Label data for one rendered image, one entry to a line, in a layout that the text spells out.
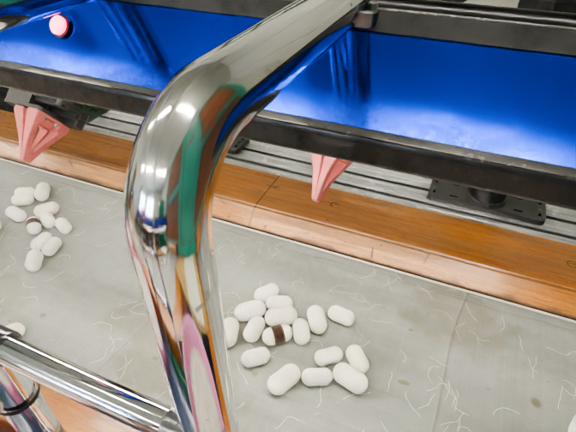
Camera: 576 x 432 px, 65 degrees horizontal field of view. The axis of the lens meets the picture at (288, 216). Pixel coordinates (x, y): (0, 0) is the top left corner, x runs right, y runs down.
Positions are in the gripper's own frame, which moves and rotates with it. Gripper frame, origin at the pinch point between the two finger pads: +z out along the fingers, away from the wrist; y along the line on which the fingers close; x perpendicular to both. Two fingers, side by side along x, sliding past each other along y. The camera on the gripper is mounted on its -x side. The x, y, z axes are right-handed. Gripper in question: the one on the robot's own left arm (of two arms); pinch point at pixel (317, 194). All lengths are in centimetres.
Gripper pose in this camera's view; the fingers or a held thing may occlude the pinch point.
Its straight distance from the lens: 52.8
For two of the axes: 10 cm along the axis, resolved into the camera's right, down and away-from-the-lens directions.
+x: 2.5, 2.3, 9.4
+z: -3.1, 9.4, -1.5
